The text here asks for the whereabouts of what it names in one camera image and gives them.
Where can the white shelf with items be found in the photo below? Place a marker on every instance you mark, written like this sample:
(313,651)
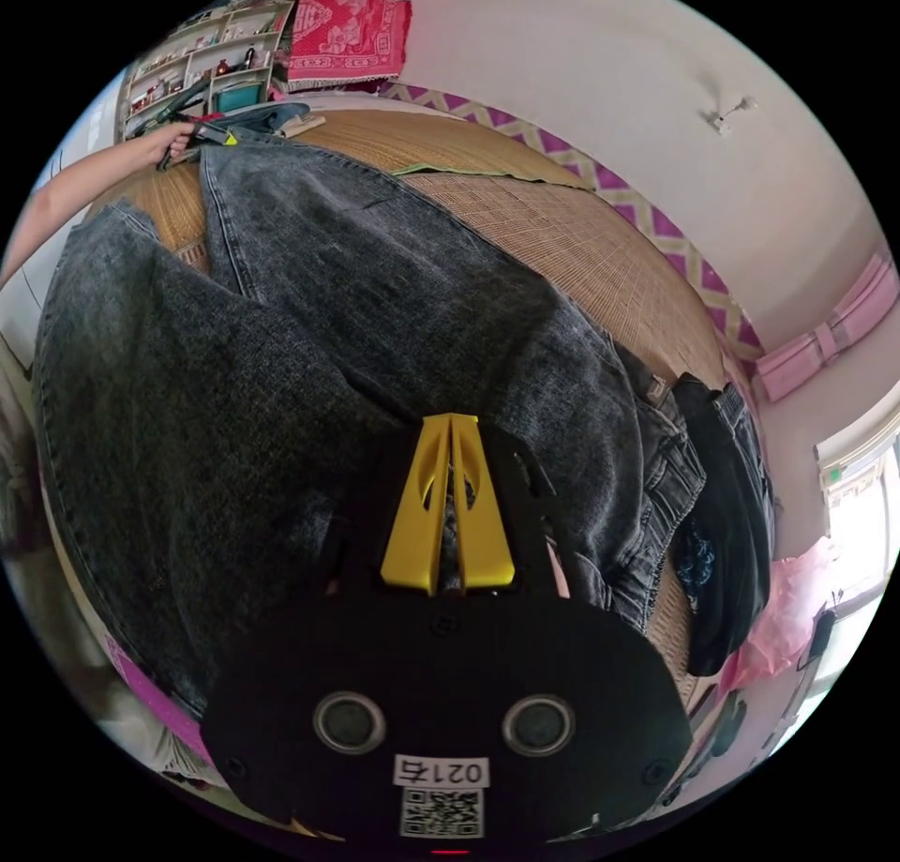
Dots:
(204,53)

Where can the blue garment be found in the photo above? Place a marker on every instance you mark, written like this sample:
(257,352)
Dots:
(271,115)

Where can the white ceiling fan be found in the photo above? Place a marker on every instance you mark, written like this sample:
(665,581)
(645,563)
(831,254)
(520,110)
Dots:
(728,113)

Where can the pile of clothes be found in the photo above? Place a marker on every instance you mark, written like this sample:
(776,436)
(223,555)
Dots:
(731,510)

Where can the pink plastic bag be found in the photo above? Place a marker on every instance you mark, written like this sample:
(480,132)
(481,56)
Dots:
(787,609)

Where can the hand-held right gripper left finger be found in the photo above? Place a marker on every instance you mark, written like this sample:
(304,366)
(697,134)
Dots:
(411,524)

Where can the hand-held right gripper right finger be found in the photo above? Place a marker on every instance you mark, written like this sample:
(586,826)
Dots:
(485,524)

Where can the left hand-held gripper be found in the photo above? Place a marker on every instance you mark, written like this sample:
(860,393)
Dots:
(204,130)

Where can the person's left forearm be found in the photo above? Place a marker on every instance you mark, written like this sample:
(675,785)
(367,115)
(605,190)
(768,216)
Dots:
(77,187)

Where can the window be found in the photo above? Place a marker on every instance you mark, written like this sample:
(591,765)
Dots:
(861,510)

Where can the pink curtain box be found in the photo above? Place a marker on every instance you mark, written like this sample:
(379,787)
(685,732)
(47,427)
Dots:
(830,334)

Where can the gray washed jeans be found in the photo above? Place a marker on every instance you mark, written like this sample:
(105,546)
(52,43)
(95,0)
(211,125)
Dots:
(281,355)

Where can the red patterned cloth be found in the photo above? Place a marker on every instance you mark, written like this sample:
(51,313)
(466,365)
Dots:
(348,39)

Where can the person's left hand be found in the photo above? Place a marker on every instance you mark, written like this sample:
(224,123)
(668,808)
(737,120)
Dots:
(167,146)

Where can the person's right hand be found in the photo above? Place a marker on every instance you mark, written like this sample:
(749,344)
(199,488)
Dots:
(560,575)

